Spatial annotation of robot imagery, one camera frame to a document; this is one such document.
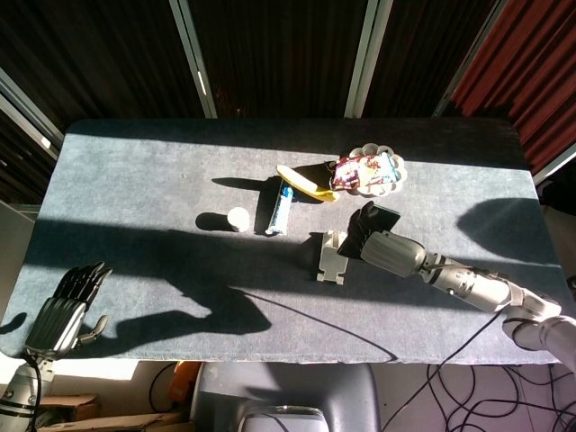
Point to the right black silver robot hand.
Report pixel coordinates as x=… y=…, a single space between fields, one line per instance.
x=393 y=252

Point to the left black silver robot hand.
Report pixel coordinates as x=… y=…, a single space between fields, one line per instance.
x=56 y=321

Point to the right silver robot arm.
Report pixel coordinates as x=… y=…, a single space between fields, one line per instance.
x=481 y=285

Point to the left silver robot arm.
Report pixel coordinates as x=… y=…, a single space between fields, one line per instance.
x=20 y=391

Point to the white plastic bracket part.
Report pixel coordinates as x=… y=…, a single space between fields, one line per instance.
x=330 y=265

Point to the grey cabinet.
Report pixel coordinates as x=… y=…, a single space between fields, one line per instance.
x=13 y=252

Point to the colourful snack bag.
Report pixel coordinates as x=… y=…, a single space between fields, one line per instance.
x=364 y=173

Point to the yellow banana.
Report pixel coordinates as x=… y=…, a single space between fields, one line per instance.
x=310 y=188

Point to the white scalloped plate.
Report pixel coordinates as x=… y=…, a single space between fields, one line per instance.
x=373 y=148

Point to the white blue tube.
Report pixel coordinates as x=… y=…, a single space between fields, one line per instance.
x=280 y=213

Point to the orange object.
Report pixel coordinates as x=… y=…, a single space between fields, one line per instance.
x=184 y=378

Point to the small white cup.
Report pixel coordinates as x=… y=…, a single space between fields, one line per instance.
x=238 y=219

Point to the grey blue table cloth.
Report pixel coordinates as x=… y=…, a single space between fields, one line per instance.
x=135 y=180

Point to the grey chair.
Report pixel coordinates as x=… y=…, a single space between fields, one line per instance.
x=216 y=396

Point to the dark brown curtain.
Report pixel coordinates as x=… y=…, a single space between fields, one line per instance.
x=279 y=54

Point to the red curtain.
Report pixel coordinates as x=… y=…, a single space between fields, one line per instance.
x=531 y=67

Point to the white window frame post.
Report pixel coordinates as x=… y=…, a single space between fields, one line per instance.
x=468 y=58
x=366 y=58
x=27 y=117
x=555 y=164
x=193 y=58

